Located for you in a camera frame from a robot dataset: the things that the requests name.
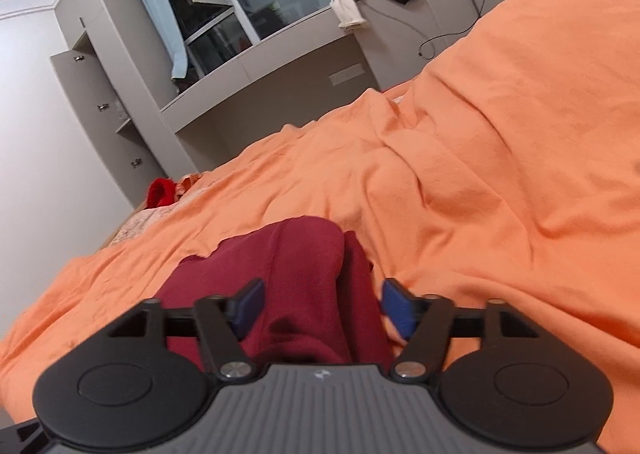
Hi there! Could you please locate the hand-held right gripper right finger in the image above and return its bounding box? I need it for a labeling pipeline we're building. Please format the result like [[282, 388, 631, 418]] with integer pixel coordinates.
[[381, 278, 541, 381]]

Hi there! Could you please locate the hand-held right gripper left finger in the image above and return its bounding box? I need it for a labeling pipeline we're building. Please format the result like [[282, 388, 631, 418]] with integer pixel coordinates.
[[107, 278, 266, 381]]

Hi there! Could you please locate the dark red shirt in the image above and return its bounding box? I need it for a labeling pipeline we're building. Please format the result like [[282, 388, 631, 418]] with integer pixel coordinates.
[[154, 216, 402, 370]]

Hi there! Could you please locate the pale patterned bed sheet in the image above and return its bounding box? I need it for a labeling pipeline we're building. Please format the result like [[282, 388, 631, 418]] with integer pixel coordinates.
[[107, 171, 213, 248]]

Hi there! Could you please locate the bright red cloth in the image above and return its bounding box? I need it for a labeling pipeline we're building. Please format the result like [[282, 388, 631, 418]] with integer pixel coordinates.
[[146, 177, 178, 209]]

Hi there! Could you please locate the orange blanket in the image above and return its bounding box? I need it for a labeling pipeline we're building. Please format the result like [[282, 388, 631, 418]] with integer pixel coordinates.
[[0, 0, 640, 440]]

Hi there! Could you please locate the grey window bench cabinet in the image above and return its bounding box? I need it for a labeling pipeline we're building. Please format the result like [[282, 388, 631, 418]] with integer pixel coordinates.
[[160, 0, 391, 176]]

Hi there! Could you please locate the white socket plate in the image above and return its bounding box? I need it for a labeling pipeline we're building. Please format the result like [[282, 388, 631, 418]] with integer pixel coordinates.
[[328, 63, 362, 84]]

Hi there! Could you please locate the grey wardrobe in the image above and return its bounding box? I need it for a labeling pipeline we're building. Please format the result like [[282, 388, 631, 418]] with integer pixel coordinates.
[[49, 0, 202, 209]]

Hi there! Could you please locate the light blue curtain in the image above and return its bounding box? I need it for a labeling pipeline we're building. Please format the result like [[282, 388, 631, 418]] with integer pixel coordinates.
[[123, 0, 189, 81]]

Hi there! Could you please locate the thin charging cable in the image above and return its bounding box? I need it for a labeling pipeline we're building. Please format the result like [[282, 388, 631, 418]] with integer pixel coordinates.
[[417, 0, 502, 60]]

